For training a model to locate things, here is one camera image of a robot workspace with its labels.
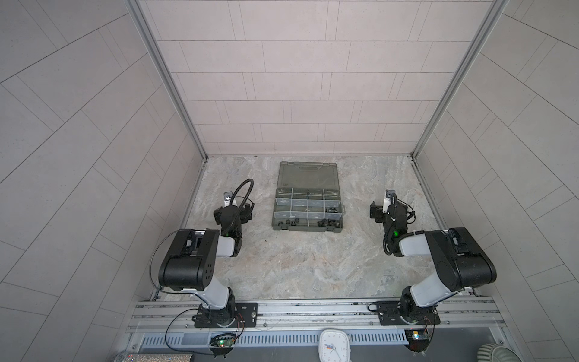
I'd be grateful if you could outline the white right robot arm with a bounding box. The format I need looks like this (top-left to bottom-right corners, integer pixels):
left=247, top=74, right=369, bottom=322
left=369, top=189, right=497, bottom=325

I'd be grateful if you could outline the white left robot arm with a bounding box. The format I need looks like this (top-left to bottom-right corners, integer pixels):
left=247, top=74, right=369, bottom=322
left=149, top=178, right=254, bottom=327

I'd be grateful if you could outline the translucent grey organizer box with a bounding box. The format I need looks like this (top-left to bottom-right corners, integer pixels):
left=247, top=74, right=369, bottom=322
left=271, top=161, right=344, bottom=233

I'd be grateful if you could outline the white square clock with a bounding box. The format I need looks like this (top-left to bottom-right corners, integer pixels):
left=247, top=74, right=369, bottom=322
left=318, top=329, right=351, bottom=362

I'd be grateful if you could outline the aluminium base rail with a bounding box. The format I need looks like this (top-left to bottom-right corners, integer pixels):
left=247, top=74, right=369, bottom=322
left=127, top=296, right=506, bottom=333

